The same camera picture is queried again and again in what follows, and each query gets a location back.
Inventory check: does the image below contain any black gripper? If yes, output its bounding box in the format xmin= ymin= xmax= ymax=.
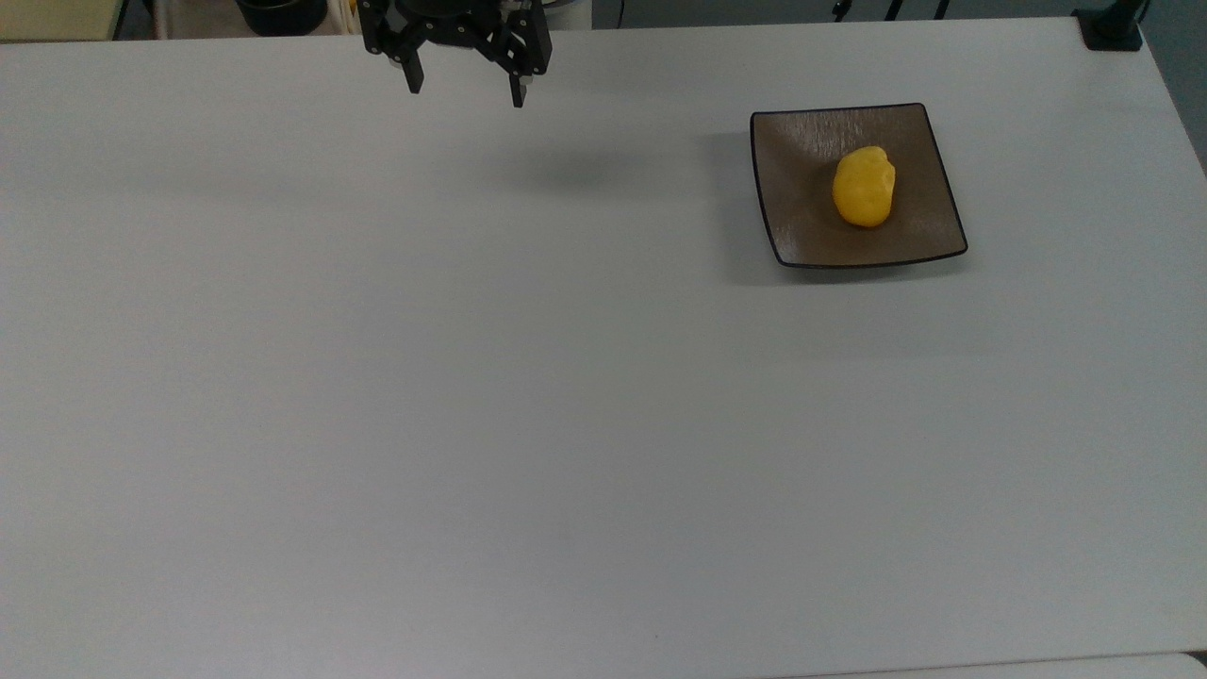
xmin=358 ymin=0 xmax=554 ymax=108

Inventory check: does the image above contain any yellow potato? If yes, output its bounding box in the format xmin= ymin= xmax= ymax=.
xmin=832 ymin=145 xmax=898 ymax=229

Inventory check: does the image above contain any brown square ceramic plate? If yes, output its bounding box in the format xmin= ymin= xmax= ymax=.
xmin=750 ymin=103 xmax=969 ymax=270

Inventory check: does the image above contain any black round container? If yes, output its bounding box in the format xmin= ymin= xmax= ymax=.
xmin=235 ymin=0 xmax=329 ymax=38

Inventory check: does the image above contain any beige desk surface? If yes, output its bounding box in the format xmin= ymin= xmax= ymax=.
xmin=0 ymin=0 xmax=129 ymax=43

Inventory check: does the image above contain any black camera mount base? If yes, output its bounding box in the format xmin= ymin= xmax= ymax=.
xmin=1073 ymin=0 xmax=1146 ymax=53

